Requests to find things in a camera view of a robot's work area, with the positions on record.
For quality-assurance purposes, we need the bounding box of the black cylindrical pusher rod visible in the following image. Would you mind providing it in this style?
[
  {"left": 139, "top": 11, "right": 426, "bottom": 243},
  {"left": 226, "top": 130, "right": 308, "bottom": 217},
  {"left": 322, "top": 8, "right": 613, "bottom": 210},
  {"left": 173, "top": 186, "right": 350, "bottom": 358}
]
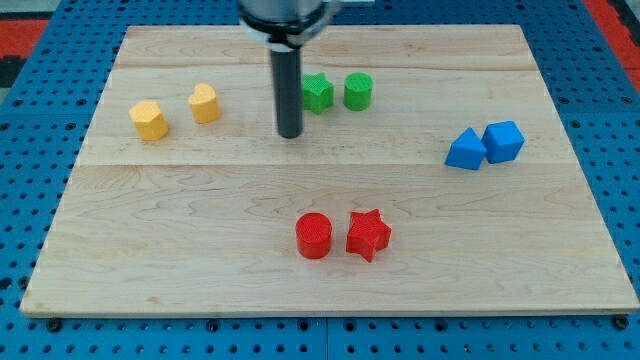
[{"left": 270, "top": 49, "right": 304, "bottom": 139}]

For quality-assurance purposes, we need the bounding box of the yellow heart block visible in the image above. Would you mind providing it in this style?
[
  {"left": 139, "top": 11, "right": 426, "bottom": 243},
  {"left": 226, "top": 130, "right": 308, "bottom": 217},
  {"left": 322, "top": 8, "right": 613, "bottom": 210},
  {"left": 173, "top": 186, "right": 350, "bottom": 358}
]
[{"left": 188, "top": 83, "right": 222, "bottom": 124}]

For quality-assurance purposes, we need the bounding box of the yellow pentagon block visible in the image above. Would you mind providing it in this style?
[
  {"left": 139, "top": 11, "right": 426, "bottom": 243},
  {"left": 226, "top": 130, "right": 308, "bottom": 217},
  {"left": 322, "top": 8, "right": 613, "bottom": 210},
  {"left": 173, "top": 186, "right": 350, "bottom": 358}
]
[{"left": 129, "top": 101, "right": 169, "bottom": 141}]

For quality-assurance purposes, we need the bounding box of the green star block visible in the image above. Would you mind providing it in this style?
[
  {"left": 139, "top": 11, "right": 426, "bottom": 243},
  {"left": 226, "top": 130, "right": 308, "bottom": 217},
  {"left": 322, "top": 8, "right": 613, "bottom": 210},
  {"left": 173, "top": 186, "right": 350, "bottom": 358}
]
[{"left": 302, "top": 73, "right": 334, "bottom": 115}]

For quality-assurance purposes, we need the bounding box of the green cylinder block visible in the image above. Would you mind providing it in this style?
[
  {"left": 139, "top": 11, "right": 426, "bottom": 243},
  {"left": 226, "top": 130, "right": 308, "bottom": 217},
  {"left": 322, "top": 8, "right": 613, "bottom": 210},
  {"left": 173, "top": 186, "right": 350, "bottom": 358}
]
[{"left": 343, "top": 72, "right": 374, "bottom": 111}]

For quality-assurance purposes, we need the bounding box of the red cylinder block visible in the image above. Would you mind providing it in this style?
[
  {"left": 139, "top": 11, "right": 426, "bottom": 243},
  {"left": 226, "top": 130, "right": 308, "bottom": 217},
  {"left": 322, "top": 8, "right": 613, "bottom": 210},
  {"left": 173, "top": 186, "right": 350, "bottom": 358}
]
[{"left": 295, "top": 212, "right": 333, "bottom": 259}]

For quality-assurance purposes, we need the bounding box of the wooden board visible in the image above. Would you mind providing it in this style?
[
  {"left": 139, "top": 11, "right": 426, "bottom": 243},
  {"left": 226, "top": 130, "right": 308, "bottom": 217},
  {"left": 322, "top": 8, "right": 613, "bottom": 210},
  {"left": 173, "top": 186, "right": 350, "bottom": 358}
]
[{"left": 21, "top": 25, "right": 639, "bottom": 319}]

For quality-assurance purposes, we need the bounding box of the red star block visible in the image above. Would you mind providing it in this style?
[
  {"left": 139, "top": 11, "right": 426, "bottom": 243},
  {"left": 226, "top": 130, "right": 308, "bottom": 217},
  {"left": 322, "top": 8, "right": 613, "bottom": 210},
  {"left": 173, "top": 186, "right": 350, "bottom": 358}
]
[{"left": 346, "top": 209, "right": 392, "bottom": 263}]

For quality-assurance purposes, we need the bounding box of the blue triangle block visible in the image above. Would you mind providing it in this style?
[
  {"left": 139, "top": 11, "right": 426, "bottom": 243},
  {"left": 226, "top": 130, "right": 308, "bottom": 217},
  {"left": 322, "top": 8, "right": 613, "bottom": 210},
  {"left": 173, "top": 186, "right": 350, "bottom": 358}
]
[{"left": 445, "top": 127, "right": 487, "bottom": 170}]

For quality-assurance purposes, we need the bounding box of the blue cube block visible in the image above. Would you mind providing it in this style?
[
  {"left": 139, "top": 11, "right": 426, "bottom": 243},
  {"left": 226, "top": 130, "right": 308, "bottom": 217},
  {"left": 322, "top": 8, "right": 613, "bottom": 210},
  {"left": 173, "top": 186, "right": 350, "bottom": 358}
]
[{"left": 481, "top": 120, "right": 525, "bottom": 164}]

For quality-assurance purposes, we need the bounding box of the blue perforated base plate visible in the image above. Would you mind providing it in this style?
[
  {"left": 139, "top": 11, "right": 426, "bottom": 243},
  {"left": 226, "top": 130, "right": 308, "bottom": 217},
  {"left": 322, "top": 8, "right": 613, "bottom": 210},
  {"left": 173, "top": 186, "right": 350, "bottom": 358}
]
[{"left": 1, "top": 1, "right": 639, "bottom": 359}]

